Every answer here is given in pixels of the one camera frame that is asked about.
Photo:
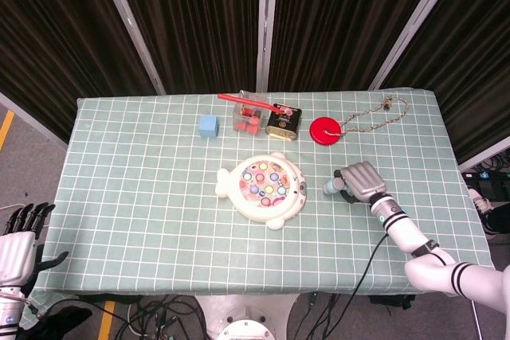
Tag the red disc with hole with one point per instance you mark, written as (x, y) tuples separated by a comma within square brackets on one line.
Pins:
[(320, 135)]

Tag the green checked tablecloth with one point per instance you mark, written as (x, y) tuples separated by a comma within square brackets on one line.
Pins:
[(159, 212)]

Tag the black equipment with blue label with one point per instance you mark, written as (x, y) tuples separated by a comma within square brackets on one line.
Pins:
[(492, 186)]

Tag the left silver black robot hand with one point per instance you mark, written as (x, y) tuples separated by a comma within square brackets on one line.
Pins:
[(14, 254)]

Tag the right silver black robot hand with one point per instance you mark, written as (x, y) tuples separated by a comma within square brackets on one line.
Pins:
[(364, 180)]

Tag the red round toy piece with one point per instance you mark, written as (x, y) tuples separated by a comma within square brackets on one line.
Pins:
[(241, 126), (252, 128)]

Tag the silver partition post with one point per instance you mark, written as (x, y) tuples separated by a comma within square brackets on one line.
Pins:
[(414, 25), (267, 25), (131, 27)]

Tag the dark brown curtain panel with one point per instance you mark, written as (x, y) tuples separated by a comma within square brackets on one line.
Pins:
[(478, 57), (338, 21), (52, 45), (199, 25)]

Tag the red plastic stick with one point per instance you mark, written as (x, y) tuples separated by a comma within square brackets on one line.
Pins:
[(243, 100)]

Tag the white fish-shaped fishing toy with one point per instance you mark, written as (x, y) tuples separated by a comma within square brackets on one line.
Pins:
[(261, 192)]

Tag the silver partition base rail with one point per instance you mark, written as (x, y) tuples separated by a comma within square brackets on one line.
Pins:
[(484, 157)]

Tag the black box under table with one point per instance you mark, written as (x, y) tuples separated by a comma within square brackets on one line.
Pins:
[(392, 301)]

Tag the light blue handheld toy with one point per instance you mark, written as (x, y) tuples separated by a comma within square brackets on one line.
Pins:
[(330, 187)]

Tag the clear plastic box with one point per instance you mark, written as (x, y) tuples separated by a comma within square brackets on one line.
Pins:
[(249, 117)]

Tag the light blue foam cube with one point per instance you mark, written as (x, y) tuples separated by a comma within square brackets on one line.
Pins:
[(208, 126)]

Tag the black and gold tin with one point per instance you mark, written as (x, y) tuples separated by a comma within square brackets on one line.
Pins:
[(283, 125)]

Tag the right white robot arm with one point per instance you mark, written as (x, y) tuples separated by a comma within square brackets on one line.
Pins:
[(430, 260)]

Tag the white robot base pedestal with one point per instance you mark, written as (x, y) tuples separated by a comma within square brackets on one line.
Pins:
[(247, 316)]

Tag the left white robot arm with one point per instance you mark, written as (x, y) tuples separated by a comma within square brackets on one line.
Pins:
[(9, 312)]

